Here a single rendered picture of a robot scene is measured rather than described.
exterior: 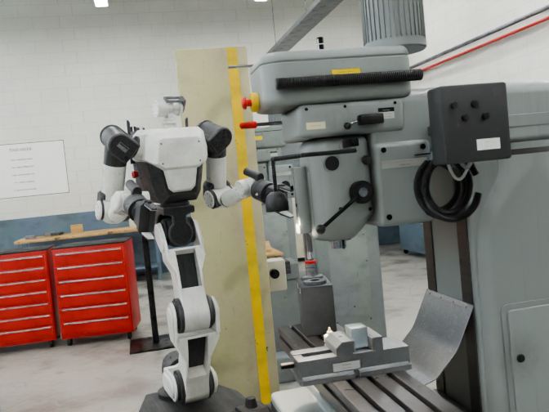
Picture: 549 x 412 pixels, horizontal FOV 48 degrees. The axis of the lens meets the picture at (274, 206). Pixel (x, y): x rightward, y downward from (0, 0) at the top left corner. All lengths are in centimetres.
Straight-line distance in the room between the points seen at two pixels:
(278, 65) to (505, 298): 99
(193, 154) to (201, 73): 123
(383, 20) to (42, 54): 953
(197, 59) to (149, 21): 758
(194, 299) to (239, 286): 123
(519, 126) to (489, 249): 42
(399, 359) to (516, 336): 37
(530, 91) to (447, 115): 52
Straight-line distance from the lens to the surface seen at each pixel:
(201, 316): 247
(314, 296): 234
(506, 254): 202
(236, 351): 376
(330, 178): 186
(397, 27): 200
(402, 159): 192
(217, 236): 363
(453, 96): 172
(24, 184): 1104
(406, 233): 1021
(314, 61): 185
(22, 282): 662
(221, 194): 268
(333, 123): 185
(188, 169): 250
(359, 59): 189
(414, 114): 196
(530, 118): 215
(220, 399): 284
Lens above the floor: 154
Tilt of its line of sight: 3 degrees down
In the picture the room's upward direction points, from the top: 6 degrees counter-clockwise
